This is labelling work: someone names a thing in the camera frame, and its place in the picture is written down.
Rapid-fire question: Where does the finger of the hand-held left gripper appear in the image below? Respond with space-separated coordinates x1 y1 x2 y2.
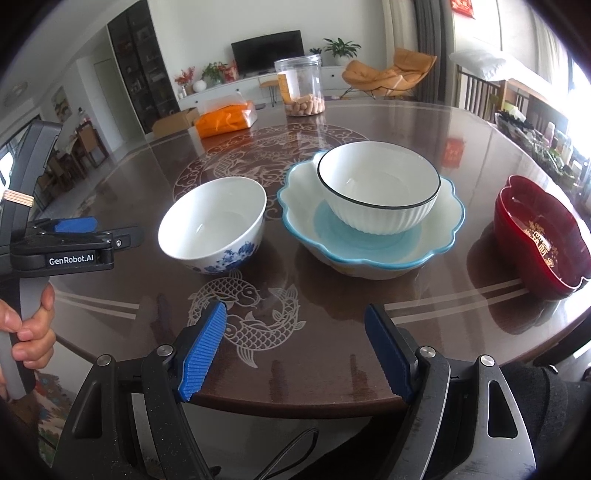
52 217 99 235
112 224 145 251

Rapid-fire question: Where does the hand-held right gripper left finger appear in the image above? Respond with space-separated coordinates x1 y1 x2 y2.
58 300 228 480

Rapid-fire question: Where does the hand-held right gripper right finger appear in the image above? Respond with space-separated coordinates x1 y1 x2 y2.
364 304 536 480

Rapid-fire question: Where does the white bowl with blue flowers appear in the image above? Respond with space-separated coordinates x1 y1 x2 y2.
158 178 267 276

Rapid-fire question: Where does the blue scalloped bowl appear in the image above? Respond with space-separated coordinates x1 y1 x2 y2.
277 150 466 281

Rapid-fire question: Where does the large red flower-shaped plate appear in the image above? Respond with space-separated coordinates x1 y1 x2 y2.
494 174 591 299

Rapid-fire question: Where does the white ribbed bowl black rim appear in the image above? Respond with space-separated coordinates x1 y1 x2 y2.
317 141 441 235

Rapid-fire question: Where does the medium red flower-shaped plate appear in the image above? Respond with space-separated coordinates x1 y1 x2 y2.
496 175 591 289

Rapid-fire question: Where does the person's left hand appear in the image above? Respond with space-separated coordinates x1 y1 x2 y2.
0 283 57 398

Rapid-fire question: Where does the wooden dining chair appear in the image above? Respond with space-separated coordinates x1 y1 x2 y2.
69 121 110 169

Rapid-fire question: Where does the cardboard box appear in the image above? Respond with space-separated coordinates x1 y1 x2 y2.
152 107 200 139

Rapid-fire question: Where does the orange tissue pack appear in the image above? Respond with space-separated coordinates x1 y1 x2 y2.
194 95 258 139

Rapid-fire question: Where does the printed floor mat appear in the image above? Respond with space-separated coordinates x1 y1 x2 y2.
33 369 86 446

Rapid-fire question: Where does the dark glass display cabinet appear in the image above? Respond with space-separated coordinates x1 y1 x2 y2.
107 0 181 136

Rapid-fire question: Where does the red flower bouquet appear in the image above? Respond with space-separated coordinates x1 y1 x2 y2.
174 67 195 97

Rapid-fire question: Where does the leafy green houseplant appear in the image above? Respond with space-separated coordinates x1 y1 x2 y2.
202 62 230 86

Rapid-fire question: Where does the white tv cabinet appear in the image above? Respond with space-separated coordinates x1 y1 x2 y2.
178 65 361 109

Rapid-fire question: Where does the orange padded stool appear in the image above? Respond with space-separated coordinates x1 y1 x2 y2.
259 80 281 108

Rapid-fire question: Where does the black television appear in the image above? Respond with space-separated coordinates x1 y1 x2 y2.
231 30 304 77

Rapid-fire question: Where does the clear plastic snack jar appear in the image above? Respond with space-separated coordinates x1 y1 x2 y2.
274 54 326 117

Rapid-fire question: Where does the basket of bottles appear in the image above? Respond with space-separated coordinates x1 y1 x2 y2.
531 121 591 195

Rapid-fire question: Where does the dark tray of items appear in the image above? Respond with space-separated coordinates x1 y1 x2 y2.
495 102 529 134

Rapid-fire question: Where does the orange rocking chair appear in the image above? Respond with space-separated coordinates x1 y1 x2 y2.
342 47 437 100

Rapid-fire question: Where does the white pillow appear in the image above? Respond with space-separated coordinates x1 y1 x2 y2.
449 48 509 84

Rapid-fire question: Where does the grey curtain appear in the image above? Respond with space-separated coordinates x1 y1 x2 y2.
382 0 455 52

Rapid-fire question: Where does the framed wall picture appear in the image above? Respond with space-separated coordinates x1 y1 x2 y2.
51 85 73 117

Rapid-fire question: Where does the black cable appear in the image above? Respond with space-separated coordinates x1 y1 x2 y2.
257 427 320 480

